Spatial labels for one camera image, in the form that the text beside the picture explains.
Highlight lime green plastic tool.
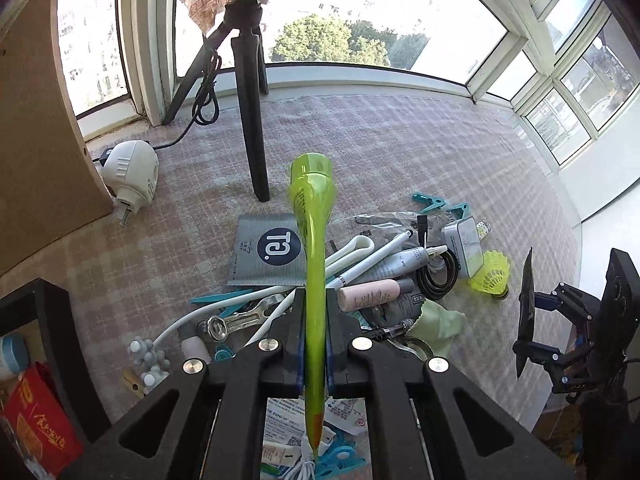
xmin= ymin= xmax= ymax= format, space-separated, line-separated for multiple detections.
xmin=288 ymin=152 xmax=335 ymax=461

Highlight white stylus pen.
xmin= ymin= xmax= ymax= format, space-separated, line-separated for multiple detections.
xmin=336 ymin=230 xmax=417 ymax=288

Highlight red cloth bag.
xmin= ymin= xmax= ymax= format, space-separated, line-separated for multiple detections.
xmin=0 ymin=362 xmax=86 ymax=478

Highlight teal plastic stick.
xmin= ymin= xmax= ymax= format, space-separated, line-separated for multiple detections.
xmin=190 ymin=286 xmax=273 ymax=311

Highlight grey white cosmetic tube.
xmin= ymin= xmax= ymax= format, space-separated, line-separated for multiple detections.
xmin=345 ymin=245 xmax=448 ymax=286

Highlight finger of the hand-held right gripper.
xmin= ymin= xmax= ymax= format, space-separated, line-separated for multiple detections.
xmin=512 ymin=340 xmax=595 ymax=395
xmin=532 ymin=282 xmax=602 ymax=334

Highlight ring light with black tripod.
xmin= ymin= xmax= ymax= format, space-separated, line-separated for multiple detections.
xmin=162 ymin=0 xmax=436 ymax=203

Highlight white ball cluster toy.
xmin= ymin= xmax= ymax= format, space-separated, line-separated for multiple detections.
xmin=127 ymin=337 xmax=171 ymax=388

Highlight white cable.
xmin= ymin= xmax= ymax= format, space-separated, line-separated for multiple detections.
xmin=149 ymin=289 xmax=297 ymax=361

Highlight red printed paper tag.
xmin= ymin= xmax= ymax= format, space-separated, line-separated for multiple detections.
xmin=181 ymin=0 xmax=277 ymax=35

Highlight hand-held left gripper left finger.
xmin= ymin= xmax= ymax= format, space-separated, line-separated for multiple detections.
xmin=60 ymin=287 xmax=307 ymax=480

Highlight wooden board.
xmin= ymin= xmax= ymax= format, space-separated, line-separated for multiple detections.
xmin=0 ymin=0 xmax=115 ymax=277

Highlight light blue plastic clip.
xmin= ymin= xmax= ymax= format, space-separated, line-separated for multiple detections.
xmin=315 ymin=435 xmax=372 ymax=477

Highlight black storage box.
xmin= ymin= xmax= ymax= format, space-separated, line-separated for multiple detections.
xmin=0 ymin=278 xmax=112 ymax=480

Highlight yellow plastic shuttlecock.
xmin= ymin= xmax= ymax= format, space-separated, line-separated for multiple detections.
xmin=467 ymin=249 xmax=512 ymax=302

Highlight black pen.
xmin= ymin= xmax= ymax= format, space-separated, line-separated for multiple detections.
xmin=362 ymin=317 xmax=416 ymax=342

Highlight white security camera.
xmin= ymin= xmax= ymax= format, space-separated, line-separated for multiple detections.
xmin=97 ymin=140 xmax=160 ymax=227

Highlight ring light power cord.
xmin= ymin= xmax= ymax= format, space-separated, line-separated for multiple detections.
xmin=95 ymin=0 xmax=222 ymax=166

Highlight clear foil wrapper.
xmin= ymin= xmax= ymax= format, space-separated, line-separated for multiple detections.
xmin=354 ymin=212 xmax=420 ymax=229

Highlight white bent plastic clip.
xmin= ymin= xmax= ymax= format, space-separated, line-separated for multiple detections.
xmin=325 ymin=236 xmax=376 ymax=272

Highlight light green cloth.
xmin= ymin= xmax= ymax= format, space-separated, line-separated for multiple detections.
xmin=400 ymin=302 xmax=467 ymax=356

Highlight white jar with blue lid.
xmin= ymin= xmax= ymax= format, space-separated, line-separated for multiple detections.
xmin=0 ymin=332 xmax=28 ymax=381

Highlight white window frame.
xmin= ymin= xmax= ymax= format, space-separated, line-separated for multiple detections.
xmin=50 ymin=0 xmax=640 ymax=221

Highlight black cable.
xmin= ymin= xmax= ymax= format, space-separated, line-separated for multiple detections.
xmin=415 ymin=215 xmax=461 ymax=301

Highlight pink plaid cloth covered desktop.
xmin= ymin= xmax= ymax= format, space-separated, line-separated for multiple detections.
xmin=0 ymin=92 xmax=583 ymax=431

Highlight grey sachet with round logo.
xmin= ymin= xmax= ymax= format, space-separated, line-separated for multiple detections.
xmin=227 ymin=212 xmax=308 ymax=286

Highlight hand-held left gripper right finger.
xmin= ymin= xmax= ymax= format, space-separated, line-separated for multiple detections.
xmin=325 ymin=287 xmax=576 ymax=480

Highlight pink cosmetic bottle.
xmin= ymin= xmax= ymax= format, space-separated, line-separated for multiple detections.
xmin=337 ymin=279 xmax=416 ymax=312

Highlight grey tin box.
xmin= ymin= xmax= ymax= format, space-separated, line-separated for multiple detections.
xmin=440 ymin=216 xmax=486 ymax=279

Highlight shiny metal tool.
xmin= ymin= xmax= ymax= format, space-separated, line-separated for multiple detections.
xmin=197 ymin=297 xmax=281 ymax=342

